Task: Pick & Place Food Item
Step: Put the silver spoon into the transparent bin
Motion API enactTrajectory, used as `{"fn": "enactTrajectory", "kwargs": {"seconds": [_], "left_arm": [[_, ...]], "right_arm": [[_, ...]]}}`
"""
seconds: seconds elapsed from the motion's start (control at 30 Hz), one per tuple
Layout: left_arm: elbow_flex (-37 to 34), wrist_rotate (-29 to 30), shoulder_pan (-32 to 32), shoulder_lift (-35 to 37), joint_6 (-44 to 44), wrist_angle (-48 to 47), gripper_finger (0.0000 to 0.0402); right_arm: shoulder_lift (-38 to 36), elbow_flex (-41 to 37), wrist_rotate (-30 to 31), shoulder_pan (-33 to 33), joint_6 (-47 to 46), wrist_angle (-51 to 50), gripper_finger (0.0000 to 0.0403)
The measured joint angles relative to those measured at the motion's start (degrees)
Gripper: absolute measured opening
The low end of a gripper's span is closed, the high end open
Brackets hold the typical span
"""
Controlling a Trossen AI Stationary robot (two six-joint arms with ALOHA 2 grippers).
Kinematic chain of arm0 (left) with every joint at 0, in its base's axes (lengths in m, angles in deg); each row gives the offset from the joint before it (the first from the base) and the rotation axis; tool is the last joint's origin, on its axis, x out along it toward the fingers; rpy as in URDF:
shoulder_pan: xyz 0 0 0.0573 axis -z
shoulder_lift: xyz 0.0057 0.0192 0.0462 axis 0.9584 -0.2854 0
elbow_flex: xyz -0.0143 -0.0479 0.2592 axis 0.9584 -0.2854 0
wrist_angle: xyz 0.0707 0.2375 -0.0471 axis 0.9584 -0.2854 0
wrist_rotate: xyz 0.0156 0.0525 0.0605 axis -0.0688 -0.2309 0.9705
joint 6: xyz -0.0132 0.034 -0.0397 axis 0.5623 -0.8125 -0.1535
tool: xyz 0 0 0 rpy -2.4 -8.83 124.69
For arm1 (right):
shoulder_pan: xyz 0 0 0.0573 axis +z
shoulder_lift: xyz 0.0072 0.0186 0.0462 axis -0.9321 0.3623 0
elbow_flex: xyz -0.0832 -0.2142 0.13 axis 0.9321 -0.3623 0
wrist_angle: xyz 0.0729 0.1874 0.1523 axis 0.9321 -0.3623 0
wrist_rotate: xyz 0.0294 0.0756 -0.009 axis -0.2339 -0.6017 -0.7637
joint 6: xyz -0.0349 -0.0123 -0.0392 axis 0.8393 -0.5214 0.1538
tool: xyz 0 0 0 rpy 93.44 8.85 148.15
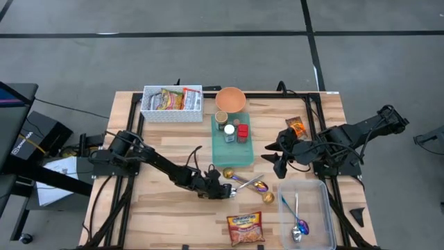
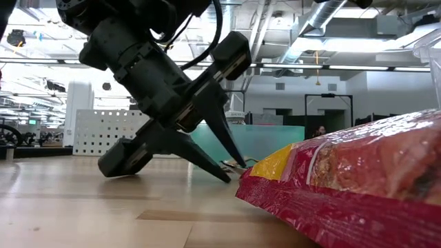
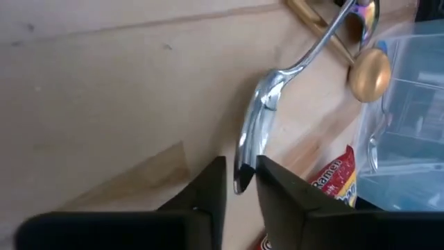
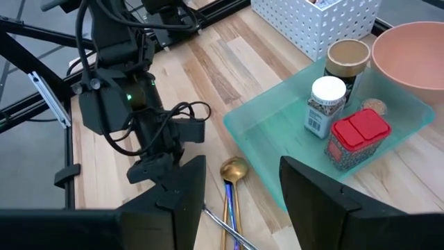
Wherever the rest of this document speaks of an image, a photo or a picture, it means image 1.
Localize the red Maruchan ramen packet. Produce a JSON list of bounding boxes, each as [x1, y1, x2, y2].
[[226, 210, 266, 247]]

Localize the clear plastic container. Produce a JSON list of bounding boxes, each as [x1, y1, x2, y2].
[[277, 178, 337, 250]]

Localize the black floor cable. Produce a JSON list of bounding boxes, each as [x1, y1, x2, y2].
[[34, 98, 111, 119]]

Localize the white paper sheets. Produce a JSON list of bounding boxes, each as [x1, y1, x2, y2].
[[35, 156, 83, 208]]

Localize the red orange noodle packet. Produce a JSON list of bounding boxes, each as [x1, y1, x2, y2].
[[180, 87, 203, 111]]

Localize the purple iridescent metal spoon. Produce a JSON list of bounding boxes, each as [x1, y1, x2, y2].
[[230, 175, 269, 194]]

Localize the dark orange snack packet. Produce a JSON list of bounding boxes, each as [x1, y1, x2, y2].
[[284, 116, 309, 140]]

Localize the silver metal spoon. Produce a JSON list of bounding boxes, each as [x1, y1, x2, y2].
[[229, 174, 265, 197], [291, 192, 302, 243]]

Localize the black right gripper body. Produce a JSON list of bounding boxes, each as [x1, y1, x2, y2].
[[273, 127, 315, 180]]

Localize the black slanted gantry pole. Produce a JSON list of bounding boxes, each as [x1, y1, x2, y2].
[[325, 178, 381, 250], [81, 175, 136, 250]]

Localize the gold metal spoon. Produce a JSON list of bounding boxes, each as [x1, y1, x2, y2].
[[222, 167, 261, 191], [242, 185, 275, 205]]

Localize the white perforated storage bin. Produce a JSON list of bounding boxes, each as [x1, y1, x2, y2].
[[139, 85, 204, 124]]

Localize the black box white lettering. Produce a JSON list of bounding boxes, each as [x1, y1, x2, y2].
[[10, 110, 74, 161]]

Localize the green yellow noodle packet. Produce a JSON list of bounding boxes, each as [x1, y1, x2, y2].
[[159, 88, 184, 111]]

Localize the blue iridescent metal spoon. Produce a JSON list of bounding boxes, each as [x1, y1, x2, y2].
[[280, 195, 310, 236]]

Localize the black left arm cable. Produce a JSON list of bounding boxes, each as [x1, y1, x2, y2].
[[185, 144, 204, 171]]

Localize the terracotta orange bowl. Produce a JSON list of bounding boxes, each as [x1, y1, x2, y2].
[[214, 86, 247, 114]]

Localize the dark floor stand base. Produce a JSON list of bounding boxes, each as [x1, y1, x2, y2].
[[413, 124, 444, 156]]

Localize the silver white noodle packet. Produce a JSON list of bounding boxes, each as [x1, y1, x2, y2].
[[148, 90, 164, 111]]

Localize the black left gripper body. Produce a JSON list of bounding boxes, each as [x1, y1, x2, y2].
[[193, 171, 225, 200]]

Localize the black office desk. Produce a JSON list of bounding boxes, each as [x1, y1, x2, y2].
[[0, 81, 39, 174]]

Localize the teal translucent plastic tray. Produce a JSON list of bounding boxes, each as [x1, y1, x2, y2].
[[210, 111, 255, 168]]

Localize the furikake seasoning jar gold lid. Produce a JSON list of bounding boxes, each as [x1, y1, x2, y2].
[[214, 110, 229, 131]]

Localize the glass spice jar white lid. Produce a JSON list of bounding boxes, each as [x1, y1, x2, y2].
[[223, 124, 236, 144]]

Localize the black aluminium table frame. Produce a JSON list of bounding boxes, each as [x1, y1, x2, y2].
[[126, 90, 361, 250]]

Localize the black stand base beam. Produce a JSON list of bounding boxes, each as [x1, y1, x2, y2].
[[0, 162, 94, 197]]

